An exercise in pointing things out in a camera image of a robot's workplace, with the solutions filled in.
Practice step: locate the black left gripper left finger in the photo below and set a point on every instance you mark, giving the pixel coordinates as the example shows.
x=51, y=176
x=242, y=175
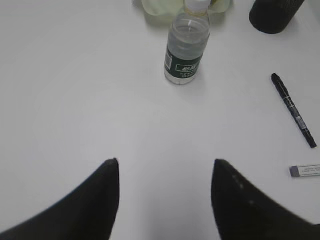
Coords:
x=87, y=213

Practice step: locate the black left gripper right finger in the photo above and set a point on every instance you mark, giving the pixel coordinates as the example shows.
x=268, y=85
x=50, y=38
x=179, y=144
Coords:
x=243, y=212

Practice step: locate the black marker pen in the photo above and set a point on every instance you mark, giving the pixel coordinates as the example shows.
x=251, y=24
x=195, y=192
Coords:
x=285, y=96

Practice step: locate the clear water bottle green label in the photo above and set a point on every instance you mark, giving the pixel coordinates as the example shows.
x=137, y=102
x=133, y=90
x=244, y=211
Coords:
x=187, y=40

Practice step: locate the grey white eraser lower left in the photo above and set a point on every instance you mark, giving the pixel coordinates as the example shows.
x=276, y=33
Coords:
x=305, y=171

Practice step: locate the black mesh pen holder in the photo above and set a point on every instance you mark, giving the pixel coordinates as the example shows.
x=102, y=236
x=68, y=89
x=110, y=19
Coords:
x=273, y=16

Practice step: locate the pale green wavy plate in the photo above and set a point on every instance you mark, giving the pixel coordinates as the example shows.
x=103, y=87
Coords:
x=159, y=8

